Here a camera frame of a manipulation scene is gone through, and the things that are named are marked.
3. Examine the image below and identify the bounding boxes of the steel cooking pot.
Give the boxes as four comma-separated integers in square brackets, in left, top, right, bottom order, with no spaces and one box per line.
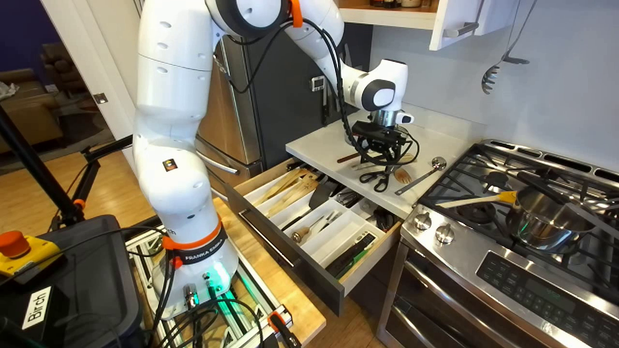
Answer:
[505,185,598,257]

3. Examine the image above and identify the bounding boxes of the wooden flat spatula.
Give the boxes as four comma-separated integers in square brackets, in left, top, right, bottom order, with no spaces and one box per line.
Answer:
[267,174,323,218]

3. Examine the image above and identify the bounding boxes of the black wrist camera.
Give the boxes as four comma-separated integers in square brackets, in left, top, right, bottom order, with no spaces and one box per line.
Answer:
[351,119,383,139]

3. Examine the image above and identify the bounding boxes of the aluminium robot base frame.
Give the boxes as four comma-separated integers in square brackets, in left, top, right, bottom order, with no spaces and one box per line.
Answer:
[124,228,296,348]

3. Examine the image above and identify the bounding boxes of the long dark green utensil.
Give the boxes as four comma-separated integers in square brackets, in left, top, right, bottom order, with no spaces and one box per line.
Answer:
[325,232,378,280]

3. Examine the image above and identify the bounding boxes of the stainless gas stove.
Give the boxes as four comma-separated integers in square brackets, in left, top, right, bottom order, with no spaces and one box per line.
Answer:
[376,139,619,348]

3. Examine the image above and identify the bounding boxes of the wooden kitchen drawer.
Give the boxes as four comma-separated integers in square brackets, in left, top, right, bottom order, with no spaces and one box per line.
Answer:
[225,156,405,317]

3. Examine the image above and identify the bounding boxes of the brown couch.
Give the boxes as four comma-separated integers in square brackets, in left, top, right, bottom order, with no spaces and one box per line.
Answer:
[0,65,74,152]

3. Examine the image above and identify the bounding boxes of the black plastic spatula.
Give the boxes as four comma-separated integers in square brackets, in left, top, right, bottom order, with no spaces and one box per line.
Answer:
[308,177,341,210]

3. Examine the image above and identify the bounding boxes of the white cutlery organizer tray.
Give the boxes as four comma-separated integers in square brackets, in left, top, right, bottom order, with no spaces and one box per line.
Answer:
[244,168,389,272]

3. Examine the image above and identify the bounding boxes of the hanging metal turner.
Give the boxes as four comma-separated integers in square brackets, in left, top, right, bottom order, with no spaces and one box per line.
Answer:
[501,0,532,65]

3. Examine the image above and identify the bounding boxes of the black control box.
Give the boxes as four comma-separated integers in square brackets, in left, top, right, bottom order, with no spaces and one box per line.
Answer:
[0,214,142,348]

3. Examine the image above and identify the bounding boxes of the small wooden-handled tool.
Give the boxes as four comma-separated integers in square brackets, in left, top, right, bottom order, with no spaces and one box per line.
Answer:
[291,224,314,245]

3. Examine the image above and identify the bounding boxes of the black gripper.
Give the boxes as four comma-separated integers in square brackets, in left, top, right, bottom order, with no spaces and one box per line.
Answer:
[354,121,411,170]

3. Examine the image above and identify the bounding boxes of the yellow-handled spatula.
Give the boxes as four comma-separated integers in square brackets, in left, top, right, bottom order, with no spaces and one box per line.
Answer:
[434,189,521,210]

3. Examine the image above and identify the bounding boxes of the hanging slotted spoon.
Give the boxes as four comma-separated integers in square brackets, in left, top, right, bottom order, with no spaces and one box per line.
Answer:
[480,0,540,96]

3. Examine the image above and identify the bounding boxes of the stainless refrigerator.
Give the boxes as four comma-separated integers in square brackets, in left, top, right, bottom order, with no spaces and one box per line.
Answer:
[192,25,374,181]

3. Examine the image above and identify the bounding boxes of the white wall cabinet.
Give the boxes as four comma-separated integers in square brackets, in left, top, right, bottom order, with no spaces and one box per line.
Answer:
[337,0,525,52]

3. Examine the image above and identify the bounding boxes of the black camera tripod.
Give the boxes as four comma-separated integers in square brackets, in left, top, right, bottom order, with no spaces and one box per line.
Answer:
[0,104,134,228]

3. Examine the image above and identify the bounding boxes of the wooden spoon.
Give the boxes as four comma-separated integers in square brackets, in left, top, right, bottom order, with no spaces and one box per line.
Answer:
[260,170,306,204]

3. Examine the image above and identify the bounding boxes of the wooden robot table top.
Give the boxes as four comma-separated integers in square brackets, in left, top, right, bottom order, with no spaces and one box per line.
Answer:
[211,195,327,346]

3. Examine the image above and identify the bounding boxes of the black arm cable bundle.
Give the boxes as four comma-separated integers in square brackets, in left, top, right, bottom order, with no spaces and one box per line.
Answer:
[225,0,422,170]

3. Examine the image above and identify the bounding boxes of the black-handled scissors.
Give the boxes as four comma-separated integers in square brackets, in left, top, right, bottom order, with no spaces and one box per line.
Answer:
[358,162,397,195]

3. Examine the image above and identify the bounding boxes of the long metal scoop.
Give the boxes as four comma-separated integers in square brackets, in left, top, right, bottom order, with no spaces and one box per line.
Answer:
[393,154,449,197]

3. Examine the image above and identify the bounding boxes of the yellow red emergency stop button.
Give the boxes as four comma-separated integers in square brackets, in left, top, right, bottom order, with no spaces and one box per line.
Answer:
[0,230,64,278]

